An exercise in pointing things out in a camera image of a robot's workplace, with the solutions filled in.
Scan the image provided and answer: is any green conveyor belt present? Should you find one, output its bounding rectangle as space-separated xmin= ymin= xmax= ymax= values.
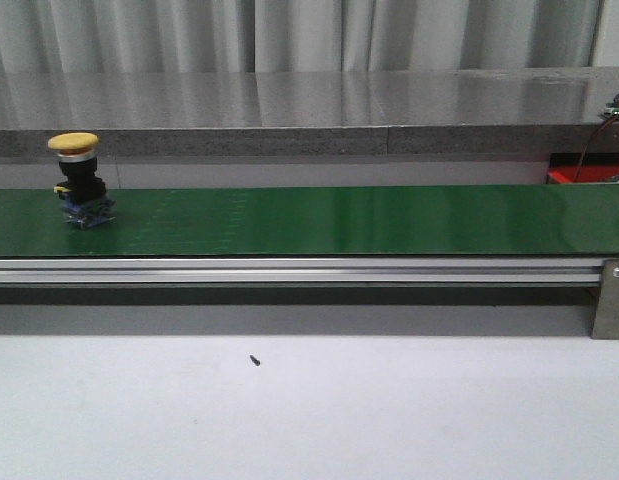
xmin=0 ymin=184 xmax=619 ymax=257

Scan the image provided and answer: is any grey curtain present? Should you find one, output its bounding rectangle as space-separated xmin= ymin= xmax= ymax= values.
xmin=0 ymin=1 xmax=602 ymax=74

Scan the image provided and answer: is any red black wire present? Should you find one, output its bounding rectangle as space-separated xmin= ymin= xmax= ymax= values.
xmin=574 ymin=92 xmax=619 ymax=184

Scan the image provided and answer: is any metal conveyor support bracket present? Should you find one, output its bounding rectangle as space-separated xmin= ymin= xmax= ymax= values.
xmin=591 ymin=259 xmax=619 ymax=340

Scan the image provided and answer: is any yellow mushroom push button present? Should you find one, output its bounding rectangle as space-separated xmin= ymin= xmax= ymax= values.
xmin=47 ymin=132 xmax=115 ymax=229

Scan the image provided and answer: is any small green circuit board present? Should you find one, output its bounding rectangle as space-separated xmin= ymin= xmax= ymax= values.
xmin=601 ymin=94 xmax=619 ymax=119

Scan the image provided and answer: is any grey stone counter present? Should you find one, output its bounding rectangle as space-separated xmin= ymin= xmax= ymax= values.
xmin=0 ymin=67 xmax=619 ymax=157

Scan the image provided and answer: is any aluminium conveyor frame rail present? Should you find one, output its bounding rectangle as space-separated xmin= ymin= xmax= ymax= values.
xmin=0 ymin=257 xmax=606 ymax=285

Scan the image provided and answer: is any red plastic tray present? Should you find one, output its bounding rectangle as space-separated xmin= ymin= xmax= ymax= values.
xmin=546 ymin=153 xmax=619 ymax=184

